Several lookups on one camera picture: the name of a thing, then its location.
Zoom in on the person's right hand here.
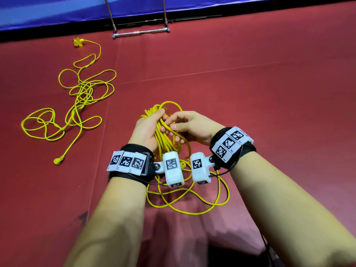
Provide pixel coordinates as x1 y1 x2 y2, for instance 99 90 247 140
160 111 226 147

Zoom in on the person's left hand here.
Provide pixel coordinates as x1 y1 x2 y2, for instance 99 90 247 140
127 108 168 154

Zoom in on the yellow cord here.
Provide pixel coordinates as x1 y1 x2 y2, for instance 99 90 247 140
20 37 118 166
139 100 230 216

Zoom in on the metal rack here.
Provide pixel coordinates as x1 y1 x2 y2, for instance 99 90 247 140
103 0 171 40

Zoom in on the person's right forearm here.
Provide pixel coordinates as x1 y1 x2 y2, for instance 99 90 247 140
229 152 356 267

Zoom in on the person's left forearm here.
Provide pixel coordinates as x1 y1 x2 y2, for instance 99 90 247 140
62 176 150 267

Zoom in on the black marker wristband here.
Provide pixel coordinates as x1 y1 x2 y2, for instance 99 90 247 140
208 125 258 170
106 143 156 187

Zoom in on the blue banner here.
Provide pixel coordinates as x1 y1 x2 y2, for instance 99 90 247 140
0 0 290 32

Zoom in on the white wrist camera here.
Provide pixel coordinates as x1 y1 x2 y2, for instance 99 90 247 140
154 151 185 188
189 152 217 185

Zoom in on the black cable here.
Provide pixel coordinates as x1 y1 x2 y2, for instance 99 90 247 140
260 231 273 267

